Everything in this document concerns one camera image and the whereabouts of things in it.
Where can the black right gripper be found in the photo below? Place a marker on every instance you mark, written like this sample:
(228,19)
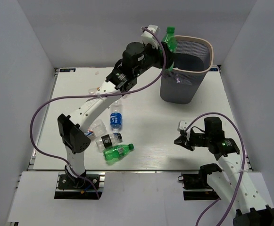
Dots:
(181,141)

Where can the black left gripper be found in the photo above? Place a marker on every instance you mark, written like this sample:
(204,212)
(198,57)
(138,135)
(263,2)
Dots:
(158,53)

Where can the green bottle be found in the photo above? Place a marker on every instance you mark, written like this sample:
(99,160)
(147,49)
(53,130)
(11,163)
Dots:
(116,153)
(170,38)

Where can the clear ribbed water bottle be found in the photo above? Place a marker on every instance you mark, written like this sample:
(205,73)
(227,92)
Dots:
(180,79)

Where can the black label clear bottle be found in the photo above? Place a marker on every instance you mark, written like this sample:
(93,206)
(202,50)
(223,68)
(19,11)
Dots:
(108,140)

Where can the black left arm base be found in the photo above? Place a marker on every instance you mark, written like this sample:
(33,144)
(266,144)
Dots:
(67,190)

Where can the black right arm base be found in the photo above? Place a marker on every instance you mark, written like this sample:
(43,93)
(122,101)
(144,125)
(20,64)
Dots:
(195,185)

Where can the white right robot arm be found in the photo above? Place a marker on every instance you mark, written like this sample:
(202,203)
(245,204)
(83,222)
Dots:
(228,177)

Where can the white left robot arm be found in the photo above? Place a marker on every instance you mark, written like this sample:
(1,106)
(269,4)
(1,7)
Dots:
(136,59)

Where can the grey mesh waste bin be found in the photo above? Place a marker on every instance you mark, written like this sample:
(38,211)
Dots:
(193,58)

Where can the blue sticker right corner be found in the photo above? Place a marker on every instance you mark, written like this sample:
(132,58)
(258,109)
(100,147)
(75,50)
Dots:
(214,69)

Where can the blue sticker corner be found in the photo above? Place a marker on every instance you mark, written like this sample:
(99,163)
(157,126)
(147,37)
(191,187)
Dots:
(214,69)
(67,70)

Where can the blue label clear bottle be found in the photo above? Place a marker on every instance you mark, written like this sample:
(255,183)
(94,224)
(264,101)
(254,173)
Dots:
(116,116)

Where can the white blue label bottle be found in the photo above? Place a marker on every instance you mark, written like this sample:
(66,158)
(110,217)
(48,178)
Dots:
(96,129)

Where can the yellow label clear bottle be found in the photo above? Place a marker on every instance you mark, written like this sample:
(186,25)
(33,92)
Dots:
(93,91)

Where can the blue sticker left corner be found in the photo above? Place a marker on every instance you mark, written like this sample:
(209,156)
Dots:
(67,70)

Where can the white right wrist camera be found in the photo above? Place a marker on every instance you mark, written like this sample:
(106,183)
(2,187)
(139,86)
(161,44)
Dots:
(183,127)

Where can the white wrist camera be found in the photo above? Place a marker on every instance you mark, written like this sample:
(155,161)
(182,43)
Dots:
(183,127)
(149,36)

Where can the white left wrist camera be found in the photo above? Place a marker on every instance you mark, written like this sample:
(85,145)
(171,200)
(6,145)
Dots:
(149,36)

